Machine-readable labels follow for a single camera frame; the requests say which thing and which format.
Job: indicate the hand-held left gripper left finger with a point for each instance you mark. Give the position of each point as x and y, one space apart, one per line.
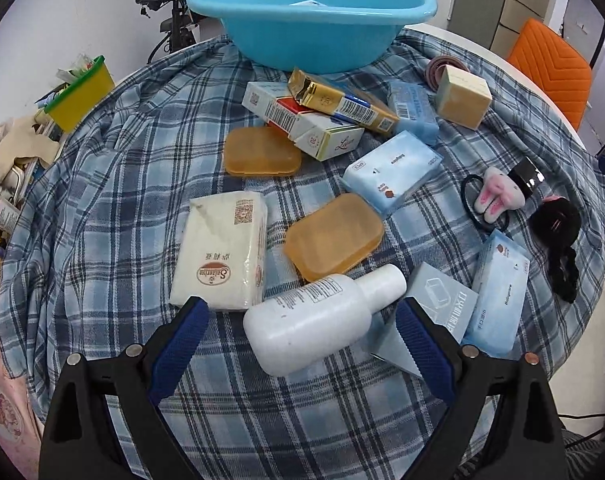
177 355

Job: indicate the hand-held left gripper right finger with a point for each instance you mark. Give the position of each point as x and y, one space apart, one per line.
425 350

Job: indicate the white plastic bottle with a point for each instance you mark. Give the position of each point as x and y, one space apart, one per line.
307 325

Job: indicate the beige cardboard box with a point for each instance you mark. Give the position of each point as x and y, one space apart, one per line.
462 105

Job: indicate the yellow blue cigarette pack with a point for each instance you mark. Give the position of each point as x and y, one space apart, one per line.
332 97

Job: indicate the blue plastic basin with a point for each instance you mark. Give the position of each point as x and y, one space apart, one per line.
307 40

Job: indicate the grey blue flat box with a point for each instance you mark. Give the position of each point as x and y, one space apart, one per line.
442 305

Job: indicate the black glossy cap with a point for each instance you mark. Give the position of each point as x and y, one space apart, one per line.
529 175

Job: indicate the light blue tissue pack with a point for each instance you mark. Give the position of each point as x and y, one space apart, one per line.
392 170
499 300

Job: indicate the white tissue pack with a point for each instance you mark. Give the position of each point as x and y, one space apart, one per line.
222 255

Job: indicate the orange chair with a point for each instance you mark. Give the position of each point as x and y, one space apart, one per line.
552 60

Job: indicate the orange translucent soap box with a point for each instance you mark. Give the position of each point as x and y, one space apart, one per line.
260 152
332 237

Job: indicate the pink cartoon bag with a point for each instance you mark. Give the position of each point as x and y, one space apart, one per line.
7 400

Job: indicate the blue plaid cloth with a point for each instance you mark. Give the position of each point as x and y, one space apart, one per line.
132 160

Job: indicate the gold grey refrigerator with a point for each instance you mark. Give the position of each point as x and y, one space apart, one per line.
482 5

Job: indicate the light blue wipes pack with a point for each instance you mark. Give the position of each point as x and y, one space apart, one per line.
412 110

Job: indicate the white spray bottle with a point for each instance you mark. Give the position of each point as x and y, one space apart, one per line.
5 212

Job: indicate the small white carton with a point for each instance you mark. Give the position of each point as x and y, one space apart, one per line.
332 140

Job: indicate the beige plush toy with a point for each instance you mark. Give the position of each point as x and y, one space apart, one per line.
22 140

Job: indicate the white red cigarette pack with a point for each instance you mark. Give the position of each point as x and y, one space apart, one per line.
267 102

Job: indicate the yellow green bin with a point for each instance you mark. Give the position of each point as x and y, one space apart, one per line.
82 95

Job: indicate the black electric scooter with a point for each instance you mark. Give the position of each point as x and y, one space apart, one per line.
175 25

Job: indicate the small white packet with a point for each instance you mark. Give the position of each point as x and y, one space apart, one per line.
310 3

